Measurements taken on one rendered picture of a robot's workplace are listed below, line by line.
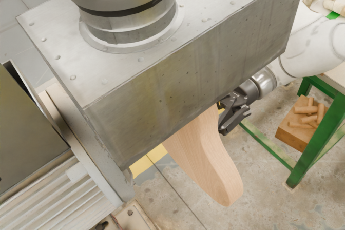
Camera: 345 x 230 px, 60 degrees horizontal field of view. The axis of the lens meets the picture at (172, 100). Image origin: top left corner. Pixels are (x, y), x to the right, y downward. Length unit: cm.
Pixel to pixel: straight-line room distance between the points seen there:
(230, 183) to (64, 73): 47
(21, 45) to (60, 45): 269
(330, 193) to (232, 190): 130
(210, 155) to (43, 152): 34
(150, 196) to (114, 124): 155
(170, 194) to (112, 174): 137
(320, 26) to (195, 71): 44
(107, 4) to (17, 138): 20
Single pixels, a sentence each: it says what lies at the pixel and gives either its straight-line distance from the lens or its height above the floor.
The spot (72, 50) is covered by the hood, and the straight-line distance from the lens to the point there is 32.
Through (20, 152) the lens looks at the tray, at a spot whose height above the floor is 143.
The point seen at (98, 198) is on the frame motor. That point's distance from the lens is 49.
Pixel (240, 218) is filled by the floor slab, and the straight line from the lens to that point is 179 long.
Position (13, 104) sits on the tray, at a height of 150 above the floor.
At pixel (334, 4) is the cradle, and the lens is 118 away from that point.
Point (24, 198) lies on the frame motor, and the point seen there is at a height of 134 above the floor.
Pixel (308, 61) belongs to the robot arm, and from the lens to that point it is 74.
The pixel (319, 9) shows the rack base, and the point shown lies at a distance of 120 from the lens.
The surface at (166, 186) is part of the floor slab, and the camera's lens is 185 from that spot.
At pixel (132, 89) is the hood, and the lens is 28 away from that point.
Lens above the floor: 173
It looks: 54 degrees down
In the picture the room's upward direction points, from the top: 10 degrees counter-clockwise
